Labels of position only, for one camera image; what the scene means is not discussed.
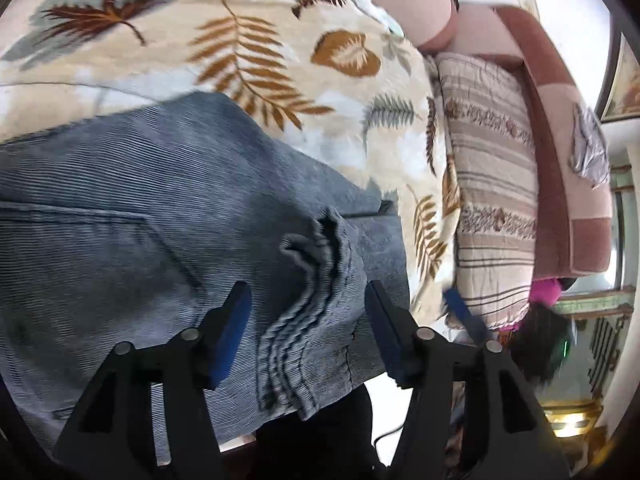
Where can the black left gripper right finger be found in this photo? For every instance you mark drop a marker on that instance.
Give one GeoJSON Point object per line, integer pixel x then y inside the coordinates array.
{"type": "Point", "coordinates": [471, 410]}

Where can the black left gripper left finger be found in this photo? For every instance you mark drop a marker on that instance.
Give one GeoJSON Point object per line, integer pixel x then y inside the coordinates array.
{"type": "Point", "coordinates": [144, 414]}

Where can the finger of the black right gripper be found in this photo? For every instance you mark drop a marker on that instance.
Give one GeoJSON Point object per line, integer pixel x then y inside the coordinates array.
{"type": "Point", "coordinates": [474, 325]}

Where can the grey denim pants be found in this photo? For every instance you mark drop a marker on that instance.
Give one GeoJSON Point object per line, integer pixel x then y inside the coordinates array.
{"type": "Point", "coordinates": [131, 227]}

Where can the beige striped pillow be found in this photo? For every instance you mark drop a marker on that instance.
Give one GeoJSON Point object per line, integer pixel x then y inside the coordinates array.
{"type": "Point", "coordinates": [493, 147]}

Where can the beige leaf print blanket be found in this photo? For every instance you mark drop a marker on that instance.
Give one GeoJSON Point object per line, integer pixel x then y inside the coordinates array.
{"type": "Point", "coordinates": [335, 79]}

